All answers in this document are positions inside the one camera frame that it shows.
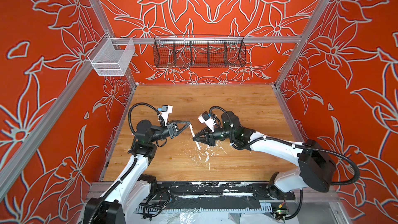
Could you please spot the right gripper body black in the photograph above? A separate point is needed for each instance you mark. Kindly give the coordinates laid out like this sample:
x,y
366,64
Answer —
x,y
221,134

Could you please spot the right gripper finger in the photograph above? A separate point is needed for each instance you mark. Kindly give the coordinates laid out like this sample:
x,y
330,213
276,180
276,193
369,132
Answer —
x,y
202,133
201,139

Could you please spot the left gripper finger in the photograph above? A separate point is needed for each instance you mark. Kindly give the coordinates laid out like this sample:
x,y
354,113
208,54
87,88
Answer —
x,y
182,126
181,122

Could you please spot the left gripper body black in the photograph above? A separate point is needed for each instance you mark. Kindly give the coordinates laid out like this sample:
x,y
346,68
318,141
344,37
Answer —
x,y
161,133

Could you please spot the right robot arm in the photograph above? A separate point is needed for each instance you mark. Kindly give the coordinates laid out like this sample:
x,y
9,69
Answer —
x,y
313,169

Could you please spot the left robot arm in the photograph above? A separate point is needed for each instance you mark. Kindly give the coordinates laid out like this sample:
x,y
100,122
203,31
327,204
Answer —
x,y
119,202

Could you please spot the clear plastic bin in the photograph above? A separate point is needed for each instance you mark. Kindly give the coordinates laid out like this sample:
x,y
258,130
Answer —
x,y
112,56

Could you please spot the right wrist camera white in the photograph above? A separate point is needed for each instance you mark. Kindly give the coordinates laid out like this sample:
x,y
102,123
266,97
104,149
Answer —
x,y
205,118

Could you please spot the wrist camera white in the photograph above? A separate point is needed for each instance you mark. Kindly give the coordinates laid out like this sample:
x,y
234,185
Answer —
x,y
163,114
205,118

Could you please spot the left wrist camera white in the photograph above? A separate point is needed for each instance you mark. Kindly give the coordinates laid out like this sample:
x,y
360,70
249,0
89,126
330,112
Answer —
x,y
163,114

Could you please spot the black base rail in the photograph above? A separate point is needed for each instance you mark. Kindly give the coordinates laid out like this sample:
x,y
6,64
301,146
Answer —
x,y
200,189

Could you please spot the black wire basket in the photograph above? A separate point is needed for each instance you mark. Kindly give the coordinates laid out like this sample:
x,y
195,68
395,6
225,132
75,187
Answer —
x,y
199,51

